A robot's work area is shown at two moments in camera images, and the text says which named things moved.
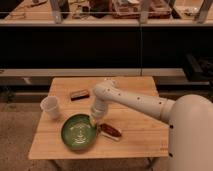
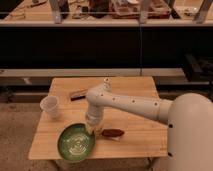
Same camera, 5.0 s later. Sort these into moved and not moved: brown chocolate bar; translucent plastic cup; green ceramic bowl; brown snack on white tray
Moved: green ceramic bowl
Not moved: brown snack on white tray; brown chocolate bar; translucent plastic cup
